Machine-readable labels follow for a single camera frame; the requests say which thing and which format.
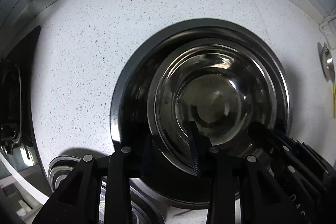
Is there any large steel bowl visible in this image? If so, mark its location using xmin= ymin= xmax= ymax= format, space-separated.
xmin=147 ymin=38 xmax=277 ymax=175

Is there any small steel bowl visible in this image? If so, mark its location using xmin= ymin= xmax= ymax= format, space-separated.
xmin=317 ymin=42 xmax=335 ymax=83

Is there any black gas hob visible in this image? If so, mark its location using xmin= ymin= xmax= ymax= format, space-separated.
xmin=1 ymin=26 xmax=42 ymax=172

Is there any white power cable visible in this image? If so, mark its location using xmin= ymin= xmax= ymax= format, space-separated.
xmin=318 ymin=7 xmax=336 ymax=44

